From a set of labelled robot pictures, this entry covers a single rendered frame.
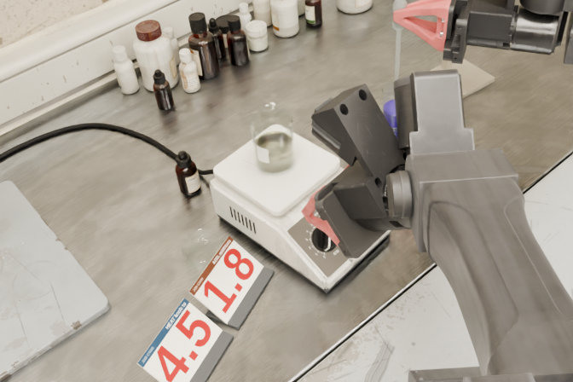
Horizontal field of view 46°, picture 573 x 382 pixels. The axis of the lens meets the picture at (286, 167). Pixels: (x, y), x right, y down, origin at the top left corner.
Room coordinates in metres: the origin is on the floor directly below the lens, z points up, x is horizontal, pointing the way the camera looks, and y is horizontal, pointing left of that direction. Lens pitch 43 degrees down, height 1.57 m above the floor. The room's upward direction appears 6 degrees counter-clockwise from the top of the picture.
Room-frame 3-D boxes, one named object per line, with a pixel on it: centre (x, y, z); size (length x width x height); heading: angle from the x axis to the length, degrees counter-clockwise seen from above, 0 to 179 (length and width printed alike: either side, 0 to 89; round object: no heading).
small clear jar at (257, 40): (1.02, 0.03, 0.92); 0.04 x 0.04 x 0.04
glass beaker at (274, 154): (0.63, 0.01, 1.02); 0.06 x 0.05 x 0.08; 172
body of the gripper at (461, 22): (0.74, -0.27, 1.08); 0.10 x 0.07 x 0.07; 157
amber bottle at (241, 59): (0.99, 0.06, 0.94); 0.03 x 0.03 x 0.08
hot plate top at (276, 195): (0.62, 0.01, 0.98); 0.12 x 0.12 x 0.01; 42
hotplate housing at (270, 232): (0.60, -0.01, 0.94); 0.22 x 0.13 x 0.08; 42
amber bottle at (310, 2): (1.09, -0.08, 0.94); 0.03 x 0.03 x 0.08
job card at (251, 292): (0.50, 0.08, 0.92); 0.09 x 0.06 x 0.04; 149
